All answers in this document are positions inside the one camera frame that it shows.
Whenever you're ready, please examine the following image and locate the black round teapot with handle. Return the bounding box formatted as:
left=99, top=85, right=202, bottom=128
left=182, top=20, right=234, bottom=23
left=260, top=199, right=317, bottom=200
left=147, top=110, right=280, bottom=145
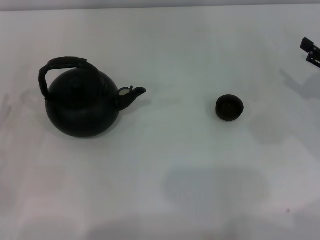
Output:
left=38, top=55, right=148, bottom=138

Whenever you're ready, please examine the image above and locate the small dark teacup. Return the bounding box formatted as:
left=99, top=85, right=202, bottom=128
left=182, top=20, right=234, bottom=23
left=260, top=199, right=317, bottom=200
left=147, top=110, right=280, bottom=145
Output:
left=215, top=94, right=245, bottom=123

